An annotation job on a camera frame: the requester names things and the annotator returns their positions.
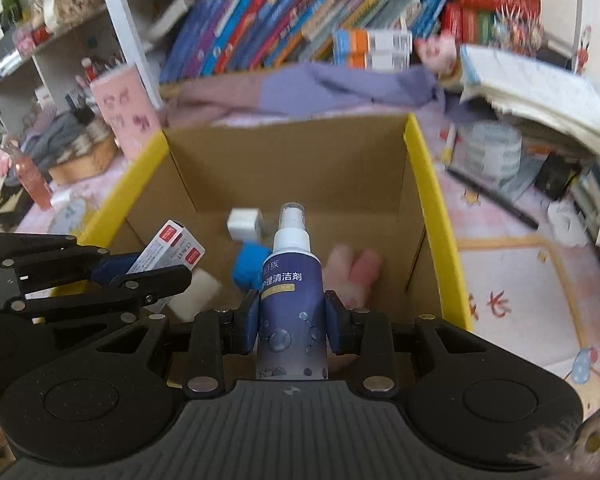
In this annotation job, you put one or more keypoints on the stack of printed papers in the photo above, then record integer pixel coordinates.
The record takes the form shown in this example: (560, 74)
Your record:
(540, 90)

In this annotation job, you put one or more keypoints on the yellow cardboard box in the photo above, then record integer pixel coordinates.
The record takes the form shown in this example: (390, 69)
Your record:
(300, 175)

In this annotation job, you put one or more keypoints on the red and white small carton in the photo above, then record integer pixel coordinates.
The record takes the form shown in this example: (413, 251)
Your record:
(172, 247)

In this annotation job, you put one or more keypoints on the pink pig plush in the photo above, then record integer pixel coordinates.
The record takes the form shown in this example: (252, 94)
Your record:
(437, 52)

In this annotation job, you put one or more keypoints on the black pen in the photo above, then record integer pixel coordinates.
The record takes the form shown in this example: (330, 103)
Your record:
(490, 195)

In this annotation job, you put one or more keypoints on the row of colourful books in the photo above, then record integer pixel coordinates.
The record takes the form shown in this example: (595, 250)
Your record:
(280, 25)

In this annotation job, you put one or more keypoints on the blue spray bottle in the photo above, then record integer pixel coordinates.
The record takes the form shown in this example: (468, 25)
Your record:
(290, 310)

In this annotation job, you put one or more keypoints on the purple and mauve cloth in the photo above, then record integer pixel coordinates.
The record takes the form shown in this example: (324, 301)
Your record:
(330, 85)

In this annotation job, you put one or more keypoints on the pink plush bunny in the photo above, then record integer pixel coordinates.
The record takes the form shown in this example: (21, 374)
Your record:
(355, 270)

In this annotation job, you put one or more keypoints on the small black box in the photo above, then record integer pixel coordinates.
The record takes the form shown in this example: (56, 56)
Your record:
(557, 175)

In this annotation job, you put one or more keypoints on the white flower shaped paper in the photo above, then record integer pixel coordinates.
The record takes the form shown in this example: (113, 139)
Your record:
(570, 222)

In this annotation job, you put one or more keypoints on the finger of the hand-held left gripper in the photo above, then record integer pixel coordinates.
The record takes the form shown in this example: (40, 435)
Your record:
(145, 287)
(112, 266)

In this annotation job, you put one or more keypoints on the white foam block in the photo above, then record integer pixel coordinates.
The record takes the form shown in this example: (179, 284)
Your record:
(197, 292)

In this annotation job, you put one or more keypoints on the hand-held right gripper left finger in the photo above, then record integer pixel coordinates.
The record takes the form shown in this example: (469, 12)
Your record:
(252, 320)

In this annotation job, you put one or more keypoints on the white cube charger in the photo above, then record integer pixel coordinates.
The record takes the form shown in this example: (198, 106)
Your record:
(244, 224)

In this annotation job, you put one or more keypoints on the grey fluffy fur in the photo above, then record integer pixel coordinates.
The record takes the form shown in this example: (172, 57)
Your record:
(595, 460)

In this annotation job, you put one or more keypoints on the blue soft ball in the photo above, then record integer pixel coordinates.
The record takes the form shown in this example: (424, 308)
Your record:
(250, 265)

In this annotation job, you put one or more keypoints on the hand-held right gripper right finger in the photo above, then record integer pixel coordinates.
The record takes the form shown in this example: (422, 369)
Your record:
(332, 322)

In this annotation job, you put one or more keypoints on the grey cloth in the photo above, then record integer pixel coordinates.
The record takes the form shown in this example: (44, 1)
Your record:
(50, 135)

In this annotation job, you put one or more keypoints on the pink glass bottle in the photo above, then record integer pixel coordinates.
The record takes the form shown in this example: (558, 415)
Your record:
(30, 180)

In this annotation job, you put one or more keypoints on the yellow capped marker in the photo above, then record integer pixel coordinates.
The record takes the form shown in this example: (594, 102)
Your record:
(449, 145)

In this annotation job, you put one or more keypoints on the grey blue plastic pouch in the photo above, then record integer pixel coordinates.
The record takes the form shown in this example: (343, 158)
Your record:
(526, 180)

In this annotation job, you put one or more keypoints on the orange and white carton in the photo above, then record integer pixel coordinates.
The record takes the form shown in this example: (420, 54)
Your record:
(375, 60)
(375, 40)

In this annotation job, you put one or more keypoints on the wooden chessboard box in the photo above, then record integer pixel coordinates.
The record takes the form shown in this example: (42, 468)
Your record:
(82, 155)

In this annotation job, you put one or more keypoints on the pink cylindrical container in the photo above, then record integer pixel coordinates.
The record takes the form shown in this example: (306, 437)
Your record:
(127, 110)

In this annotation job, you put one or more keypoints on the clear tape roll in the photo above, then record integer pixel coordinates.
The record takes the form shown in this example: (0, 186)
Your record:
(495, 157)

